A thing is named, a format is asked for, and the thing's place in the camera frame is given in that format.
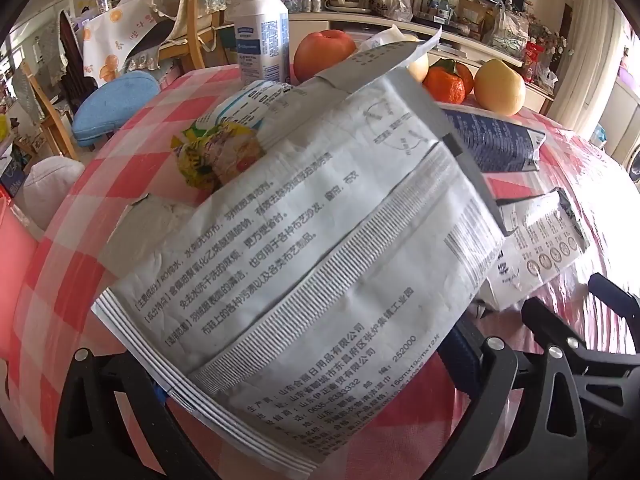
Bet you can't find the blue cushioned stool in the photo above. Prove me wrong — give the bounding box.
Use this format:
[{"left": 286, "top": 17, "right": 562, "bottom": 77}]
[{"left": 71, "top": 71, "right": 162, "bottom": 148}]

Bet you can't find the blue and white milk carton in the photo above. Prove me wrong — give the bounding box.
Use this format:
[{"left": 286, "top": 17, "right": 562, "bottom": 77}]
[{"left": 440, "top": 105, "right": 547, "bottom": 173}]

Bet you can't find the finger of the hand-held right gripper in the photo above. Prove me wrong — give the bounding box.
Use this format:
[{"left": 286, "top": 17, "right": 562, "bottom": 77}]
[
  {"left": 521, "top": 297, "right": 640, "bottom": 396},
  {"left": 589, "top": 272, "right": 640, "bottom": 323}
]

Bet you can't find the grey patterned plastic bag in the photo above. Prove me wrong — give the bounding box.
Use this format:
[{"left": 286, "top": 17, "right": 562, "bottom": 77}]
[{"left": 492, "top": 2, "right": 530, "bottom": 53}]

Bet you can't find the red and white checked tablecloth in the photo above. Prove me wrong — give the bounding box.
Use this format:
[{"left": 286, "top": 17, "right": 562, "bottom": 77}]
[{"left": 7, "top": 62, "right": 640, "bottom": 480}]

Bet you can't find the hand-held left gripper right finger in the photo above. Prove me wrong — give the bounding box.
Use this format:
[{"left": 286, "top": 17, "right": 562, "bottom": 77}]
[{"left": 440, "top": 320, "right": 636, "bottom": 480}]

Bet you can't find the white round cushion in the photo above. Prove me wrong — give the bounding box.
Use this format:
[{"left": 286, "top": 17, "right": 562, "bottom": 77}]
[{"left": 14, "top": 156, "right": 86, "bottom": 233}]

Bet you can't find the orange print tablecloth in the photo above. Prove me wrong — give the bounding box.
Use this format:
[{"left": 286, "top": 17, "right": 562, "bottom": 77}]
[{"left": 81, "top": 0, "right": 173, "bottom": 87}]

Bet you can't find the white bottle with blue label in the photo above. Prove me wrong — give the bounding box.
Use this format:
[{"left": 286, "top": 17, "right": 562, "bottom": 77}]
[{"left": 235, "top": 0, "right": 291, "bottom": 86}]

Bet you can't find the orange tangerine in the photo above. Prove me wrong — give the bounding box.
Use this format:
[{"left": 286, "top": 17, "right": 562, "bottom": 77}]
[
  {"left": 432, "top": 58, "right": 474, "bottom": 96},
  {"left": 422, "top": 67, "right": 467, "bottom": 103}
]

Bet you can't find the yellow and white snack wrapper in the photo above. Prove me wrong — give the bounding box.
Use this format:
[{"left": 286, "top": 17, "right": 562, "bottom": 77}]
[{"left": 170, "top": 80, "right": 301, "bottom": 196}]

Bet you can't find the red food package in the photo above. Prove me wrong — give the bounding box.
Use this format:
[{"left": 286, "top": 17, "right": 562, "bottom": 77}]
[{"left": 520, "top": 40, "right": 546, "bottom": 83}]

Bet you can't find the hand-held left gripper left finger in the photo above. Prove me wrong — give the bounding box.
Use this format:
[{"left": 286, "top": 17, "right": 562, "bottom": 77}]
[{"left": 52, "top": 347, "right": 201, "bottom": 480}]

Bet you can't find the white curtain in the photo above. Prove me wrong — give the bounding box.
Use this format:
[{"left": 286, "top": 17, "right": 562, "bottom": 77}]
[{"left": 565, "top": 0, "right": 633, "bottom": 126}]

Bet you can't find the red apple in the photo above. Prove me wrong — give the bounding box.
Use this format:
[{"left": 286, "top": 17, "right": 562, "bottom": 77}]
[{"left": 292, "top": 30, "right": 358, "bottom": 83}]

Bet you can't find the large grey printed packet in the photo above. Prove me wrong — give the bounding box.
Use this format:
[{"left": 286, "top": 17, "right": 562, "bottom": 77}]
[{"left": 92, "top": 27, "right": 507, "bottom": 473}]

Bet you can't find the wooden chair with grey cover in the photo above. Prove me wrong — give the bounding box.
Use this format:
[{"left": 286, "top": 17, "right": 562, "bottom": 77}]
[{"left": 20, "top": 60, "right": 81, "bottom": 161}]

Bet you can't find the wooden chair with lace cover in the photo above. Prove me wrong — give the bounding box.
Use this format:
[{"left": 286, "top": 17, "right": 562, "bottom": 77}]
[{"left": 159, "top": 0, "right": 236, "bottom": 73}]

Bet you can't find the white printed sachet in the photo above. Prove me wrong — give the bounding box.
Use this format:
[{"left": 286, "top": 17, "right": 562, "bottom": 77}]
[{"left": 482, "top": 187, "right": 592, "bottom": 311}]

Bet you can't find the yellow pear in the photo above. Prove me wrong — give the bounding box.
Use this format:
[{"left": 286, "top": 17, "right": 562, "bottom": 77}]
[
  {"left": 407, "top": 50, "right": 431, "bottom": 83},
  {"left": 474, "top": 59, "right": 527, "bottom": 116}
]

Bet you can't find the dark chair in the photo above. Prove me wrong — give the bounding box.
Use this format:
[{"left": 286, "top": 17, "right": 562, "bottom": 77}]
[{"left": 57, "top": 9, "right": 101, "bottom": 106}]

